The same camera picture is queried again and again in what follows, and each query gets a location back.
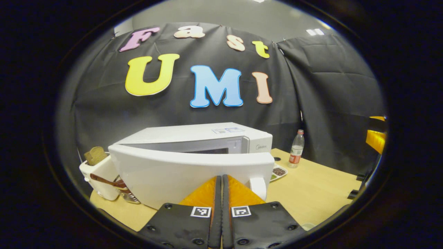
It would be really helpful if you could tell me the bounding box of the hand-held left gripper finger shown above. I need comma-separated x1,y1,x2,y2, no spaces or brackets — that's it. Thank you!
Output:
137,175,222,249
221,175,307,249

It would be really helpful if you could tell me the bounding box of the clear bottle with red label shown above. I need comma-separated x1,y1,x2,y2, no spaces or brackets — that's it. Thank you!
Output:
288,129,305,169

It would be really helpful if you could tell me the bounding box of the white microwave oven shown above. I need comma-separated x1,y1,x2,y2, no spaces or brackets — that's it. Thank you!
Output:
108,122,275,210

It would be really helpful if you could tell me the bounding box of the white compartment snack tray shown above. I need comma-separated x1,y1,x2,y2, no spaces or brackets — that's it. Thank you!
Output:
269,164,288,183

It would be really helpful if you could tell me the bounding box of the black backdrop cloth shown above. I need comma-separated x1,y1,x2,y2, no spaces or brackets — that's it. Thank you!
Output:
57,22,386,177

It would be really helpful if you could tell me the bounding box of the white toaster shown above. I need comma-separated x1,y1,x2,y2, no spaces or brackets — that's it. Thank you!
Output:
79,154,120,201

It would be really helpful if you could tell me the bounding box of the brown utensil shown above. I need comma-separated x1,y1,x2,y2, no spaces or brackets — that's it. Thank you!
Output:
90,173,128,190

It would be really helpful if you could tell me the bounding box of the brown bread slice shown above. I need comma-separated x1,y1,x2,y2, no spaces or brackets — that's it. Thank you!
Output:
84,146,108,166

